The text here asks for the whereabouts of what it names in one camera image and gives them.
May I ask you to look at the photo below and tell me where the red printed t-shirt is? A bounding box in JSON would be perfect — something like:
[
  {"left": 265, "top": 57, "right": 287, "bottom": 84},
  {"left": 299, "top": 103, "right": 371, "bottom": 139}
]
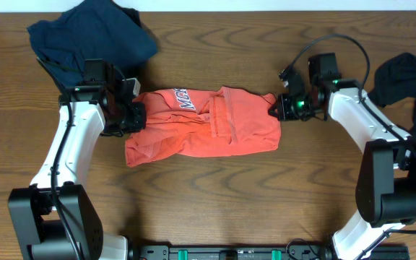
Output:
[{"left": 125, "top": 87, "right": 281, "bottom": 168}]

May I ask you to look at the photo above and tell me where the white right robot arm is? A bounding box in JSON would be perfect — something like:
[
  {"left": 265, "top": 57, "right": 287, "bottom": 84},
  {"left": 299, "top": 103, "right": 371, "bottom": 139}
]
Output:
[{"left": 269, "top": 79, "right": 416, "bottom": 259}]

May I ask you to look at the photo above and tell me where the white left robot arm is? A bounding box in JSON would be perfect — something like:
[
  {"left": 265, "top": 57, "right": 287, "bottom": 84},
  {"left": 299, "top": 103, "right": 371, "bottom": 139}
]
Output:
[{"left": 8, "top": 78, "right": 144, "bottom": 259}]

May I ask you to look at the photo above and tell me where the navy blue folded shirt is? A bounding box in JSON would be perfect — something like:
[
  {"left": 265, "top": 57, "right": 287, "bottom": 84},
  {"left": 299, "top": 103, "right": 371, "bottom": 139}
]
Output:
[{"left": 27, "top": 0, "right": 157, "bottom": 88}]

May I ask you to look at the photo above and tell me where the black t-shirt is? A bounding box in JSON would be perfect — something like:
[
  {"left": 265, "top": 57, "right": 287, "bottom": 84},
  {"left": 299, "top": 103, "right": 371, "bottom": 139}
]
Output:
[{"left": 368, "top": 53, "right": 416, "bottom": 136}]

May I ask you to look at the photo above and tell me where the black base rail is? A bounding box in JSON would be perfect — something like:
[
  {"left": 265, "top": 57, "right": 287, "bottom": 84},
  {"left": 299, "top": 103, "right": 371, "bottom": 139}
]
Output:
[{"left": 131, "top": 244, "right": 411, "bottom": 260}]

